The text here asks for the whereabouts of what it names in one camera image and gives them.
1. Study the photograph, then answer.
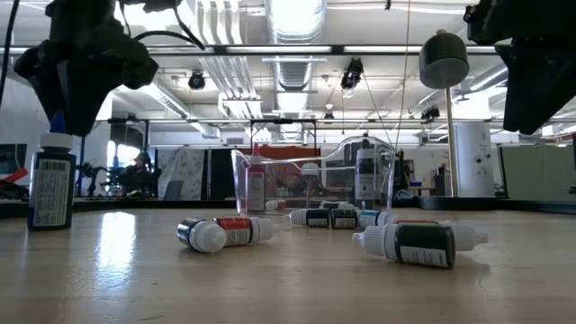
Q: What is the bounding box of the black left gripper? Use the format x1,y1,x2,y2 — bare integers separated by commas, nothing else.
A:
14,26,159,139

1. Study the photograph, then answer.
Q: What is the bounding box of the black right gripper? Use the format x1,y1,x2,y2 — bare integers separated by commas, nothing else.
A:
463,0,576,136

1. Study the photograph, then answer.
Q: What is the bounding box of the large blue dye bottle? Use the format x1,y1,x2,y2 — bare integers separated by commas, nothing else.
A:
26,112,77,232

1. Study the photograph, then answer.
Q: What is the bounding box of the clear plastic bin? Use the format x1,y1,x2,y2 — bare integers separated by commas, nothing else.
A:
230,136,397,215

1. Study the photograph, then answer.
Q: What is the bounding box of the small navy dye bottle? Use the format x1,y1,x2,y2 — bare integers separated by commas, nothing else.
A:
176,217,229,254

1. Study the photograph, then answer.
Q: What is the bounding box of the large dark teal dye bottle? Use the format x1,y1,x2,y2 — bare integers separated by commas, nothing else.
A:
354,133,378,211

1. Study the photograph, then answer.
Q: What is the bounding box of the large pink dye bottle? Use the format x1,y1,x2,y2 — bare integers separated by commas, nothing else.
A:
246,142,267,213

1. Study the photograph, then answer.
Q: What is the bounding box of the grey-green partition panel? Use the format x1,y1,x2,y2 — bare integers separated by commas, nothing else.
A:
499,144,576,202

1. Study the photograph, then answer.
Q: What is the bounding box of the white cylindrical tank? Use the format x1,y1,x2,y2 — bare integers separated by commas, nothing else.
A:
454,121,495,198

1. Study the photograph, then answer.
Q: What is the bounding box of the black desk lamp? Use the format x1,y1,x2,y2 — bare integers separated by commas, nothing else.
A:
418,29,496,212

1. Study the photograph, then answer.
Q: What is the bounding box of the person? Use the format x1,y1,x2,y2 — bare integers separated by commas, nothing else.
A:
121,151,152,197

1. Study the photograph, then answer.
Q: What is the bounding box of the marbled partition panel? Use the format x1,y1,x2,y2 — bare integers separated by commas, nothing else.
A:
157,148,206,202

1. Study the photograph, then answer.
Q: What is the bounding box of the grey chair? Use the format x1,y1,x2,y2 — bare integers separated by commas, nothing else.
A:
165,179,185,202

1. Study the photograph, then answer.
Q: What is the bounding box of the black partition panel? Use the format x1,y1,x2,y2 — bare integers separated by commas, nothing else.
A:
209,148,235,199

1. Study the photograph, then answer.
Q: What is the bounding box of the small dark green dye bottle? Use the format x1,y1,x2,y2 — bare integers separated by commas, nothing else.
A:
351,223,456,270

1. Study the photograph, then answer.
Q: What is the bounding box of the black overhead beam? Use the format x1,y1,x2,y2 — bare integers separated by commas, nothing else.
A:
148,43,500,57

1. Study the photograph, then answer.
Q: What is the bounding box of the small black dye bottle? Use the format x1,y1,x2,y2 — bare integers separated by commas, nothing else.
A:
330,208,360,230
283,208,333,229

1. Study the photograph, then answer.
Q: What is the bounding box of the dark wall monitor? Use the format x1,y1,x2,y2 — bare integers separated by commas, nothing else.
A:
0,143,28,176

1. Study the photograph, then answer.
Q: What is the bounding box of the black background rig frame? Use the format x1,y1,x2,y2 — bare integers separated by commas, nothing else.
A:
96,117,152,199

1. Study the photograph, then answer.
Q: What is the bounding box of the black aluminium table frame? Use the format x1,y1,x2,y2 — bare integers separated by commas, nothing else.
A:
0,196,576,221

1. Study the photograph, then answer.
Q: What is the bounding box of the black hanging camera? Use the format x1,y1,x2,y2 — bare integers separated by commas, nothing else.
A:
340,57,365,91

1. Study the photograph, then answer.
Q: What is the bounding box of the silver ventilation duct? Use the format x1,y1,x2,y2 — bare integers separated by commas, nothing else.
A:
265,0,328,91

